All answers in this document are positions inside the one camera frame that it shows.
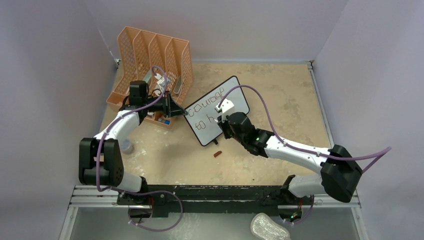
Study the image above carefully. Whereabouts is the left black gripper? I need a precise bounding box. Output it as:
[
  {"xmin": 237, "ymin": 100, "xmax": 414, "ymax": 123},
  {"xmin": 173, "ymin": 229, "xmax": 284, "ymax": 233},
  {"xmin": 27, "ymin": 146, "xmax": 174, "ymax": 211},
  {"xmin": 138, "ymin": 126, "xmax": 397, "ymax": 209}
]
[{"xmin": 143, "ymin": 91, "xmax": 187, "ymax": 118}]

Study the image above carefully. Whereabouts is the brown marker cap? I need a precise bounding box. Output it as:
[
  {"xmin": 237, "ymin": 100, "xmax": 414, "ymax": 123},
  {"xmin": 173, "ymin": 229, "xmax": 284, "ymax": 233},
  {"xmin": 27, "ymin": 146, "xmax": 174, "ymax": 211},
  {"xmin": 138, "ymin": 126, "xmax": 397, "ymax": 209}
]
[{"xmin": 213, "ymin": 151, "xmax": 222, "ymax": 158}]

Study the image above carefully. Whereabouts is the black framed whiteboard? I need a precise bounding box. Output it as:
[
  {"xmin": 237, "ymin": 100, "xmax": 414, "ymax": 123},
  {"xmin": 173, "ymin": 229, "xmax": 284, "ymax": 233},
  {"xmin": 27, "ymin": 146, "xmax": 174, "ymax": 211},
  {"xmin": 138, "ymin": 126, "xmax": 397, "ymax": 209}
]
[{"xmin": 184, "ymin": 75, "xmax": 240, "ymax": 146}]

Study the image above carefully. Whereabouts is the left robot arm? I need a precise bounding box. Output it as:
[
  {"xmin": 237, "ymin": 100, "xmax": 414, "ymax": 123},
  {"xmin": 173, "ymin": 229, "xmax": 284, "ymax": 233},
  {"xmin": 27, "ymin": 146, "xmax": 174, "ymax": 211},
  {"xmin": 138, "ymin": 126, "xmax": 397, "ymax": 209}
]
[{"xmin": 78, "ymin": 80, "xmax": 188, "ymax": 205}]

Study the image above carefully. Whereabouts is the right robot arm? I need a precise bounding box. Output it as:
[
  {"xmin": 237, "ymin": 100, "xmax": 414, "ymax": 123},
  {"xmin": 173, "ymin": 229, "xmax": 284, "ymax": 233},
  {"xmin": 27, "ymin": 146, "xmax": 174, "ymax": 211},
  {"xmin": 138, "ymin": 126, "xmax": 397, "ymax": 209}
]
[{"xmin": 216, "ymin": 112, "xmax": 363, "ymax": 204}]

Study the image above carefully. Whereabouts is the grey rounded case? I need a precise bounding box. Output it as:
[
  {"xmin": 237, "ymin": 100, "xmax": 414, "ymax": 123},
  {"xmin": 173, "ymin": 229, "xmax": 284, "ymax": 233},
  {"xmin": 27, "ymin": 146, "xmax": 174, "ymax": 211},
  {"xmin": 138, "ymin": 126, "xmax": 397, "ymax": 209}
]
[{"xmin": 173, "ymin": 76, "xmax": 182, "ymax": 95}]

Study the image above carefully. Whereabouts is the grey eraser block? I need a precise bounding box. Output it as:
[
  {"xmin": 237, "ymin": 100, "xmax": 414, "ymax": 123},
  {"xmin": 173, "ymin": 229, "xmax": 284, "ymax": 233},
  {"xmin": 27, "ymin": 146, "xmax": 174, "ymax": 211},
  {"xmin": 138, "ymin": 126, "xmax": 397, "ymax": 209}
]
[{"xmin": 142, "ymin": 70, "xmax": 152, "ymax": 85}]

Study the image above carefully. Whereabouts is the peach plastic file organizer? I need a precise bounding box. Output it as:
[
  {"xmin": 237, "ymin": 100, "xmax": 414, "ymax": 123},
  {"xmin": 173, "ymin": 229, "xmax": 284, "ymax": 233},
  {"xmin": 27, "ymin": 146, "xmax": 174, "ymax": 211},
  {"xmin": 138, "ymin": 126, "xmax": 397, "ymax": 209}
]
[{"xmin": 106, "ymin": 26, "xmax": 194, "ymax": 112}]

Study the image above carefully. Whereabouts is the clear plastic jar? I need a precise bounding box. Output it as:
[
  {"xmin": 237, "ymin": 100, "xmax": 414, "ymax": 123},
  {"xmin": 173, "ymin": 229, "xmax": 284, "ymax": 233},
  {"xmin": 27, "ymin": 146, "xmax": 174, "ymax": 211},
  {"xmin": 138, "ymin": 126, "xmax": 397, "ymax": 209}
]
[{"xmin": 119, "ymin": 139, "xmax": 134, "ymax": 155}]

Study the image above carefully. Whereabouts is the silver foil pouch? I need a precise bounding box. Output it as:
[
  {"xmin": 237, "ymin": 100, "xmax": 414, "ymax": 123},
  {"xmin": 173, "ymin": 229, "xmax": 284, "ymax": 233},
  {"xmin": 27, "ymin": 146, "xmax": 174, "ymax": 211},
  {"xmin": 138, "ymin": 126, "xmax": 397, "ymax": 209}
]
[{"xmin": 250, "ymin": 213, "xmax": 291, "ymax": 240}]

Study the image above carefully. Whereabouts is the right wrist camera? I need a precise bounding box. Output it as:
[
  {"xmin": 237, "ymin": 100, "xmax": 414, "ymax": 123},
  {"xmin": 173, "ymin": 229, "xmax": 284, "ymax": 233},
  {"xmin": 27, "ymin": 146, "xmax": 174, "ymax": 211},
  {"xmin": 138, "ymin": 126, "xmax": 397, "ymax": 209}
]
[{"xmin": 215, "ymin": 98, "xmax": 235, "ymax": 122}]

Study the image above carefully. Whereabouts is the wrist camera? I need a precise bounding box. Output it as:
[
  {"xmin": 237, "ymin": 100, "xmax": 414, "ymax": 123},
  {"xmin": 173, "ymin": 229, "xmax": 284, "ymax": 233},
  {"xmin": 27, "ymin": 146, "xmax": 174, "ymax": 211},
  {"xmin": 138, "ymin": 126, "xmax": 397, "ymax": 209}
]
[
  {"xmin": 152, "ymin": 74, "xmax": 168, "ymax": 95},
  {"xmin": 215, "ymin": 98, "xmax": 235, "ymax": 122}
]

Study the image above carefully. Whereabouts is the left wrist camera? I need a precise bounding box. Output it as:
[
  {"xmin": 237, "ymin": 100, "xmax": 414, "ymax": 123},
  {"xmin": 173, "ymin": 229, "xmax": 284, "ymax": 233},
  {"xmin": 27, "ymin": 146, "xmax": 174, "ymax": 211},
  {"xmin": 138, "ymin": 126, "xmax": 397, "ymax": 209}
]
[{"xmin": 152, "ymin": 74, "xmax": 168, "ymax": 95}]

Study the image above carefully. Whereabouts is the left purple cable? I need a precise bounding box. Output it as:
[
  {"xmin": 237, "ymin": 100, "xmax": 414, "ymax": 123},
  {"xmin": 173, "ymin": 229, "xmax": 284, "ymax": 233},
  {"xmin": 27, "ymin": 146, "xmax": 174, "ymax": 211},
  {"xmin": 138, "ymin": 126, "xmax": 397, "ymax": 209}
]
[{"xmin": 95, "ymin": 65, "xmax": 184, "ymax": 233}]

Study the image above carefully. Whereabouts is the purple cable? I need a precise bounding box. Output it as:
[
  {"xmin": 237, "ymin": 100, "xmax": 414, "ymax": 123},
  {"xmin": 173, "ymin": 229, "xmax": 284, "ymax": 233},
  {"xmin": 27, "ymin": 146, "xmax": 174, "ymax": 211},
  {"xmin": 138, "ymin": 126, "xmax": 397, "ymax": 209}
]
[
  {"xmin": 217, "ymin": 85, "xmax": 392, "ymax": 174},
  {"xmin": 95, "ymin": 65, "xmax": 184, "ymax": 233}
]

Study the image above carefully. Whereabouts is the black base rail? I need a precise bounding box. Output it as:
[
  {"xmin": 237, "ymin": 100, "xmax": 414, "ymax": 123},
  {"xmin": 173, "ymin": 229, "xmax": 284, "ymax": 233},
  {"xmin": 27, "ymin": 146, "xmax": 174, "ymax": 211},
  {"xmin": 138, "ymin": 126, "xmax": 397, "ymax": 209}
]
[{"xmin": 117, "ymin": 184, "xmax": 312, "ymax": 218}]

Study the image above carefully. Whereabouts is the aluminium frame rail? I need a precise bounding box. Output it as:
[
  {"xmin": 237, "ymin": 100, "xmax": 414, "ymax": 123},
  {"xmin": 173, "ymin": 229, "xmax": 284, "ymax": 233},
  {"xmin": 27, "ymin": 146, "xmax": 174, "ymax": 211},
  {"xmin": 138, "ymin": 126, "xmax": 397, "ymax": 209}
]
[{"xmin": 348, "ymin": 190, "xmax": 361, "ymax": 208}]

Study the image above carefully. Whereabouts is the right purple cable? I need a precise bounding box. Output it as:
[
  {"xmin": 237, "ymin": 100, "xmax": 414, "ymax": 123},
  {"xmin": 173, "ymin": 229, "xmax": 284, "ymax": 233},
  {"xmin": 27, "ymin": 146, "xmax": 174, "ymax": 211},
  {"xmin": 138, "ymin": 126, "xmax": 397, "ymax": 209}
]
[{"xmin": 217, "ymin": 85, "xmax": 392, "ymax": 174}]

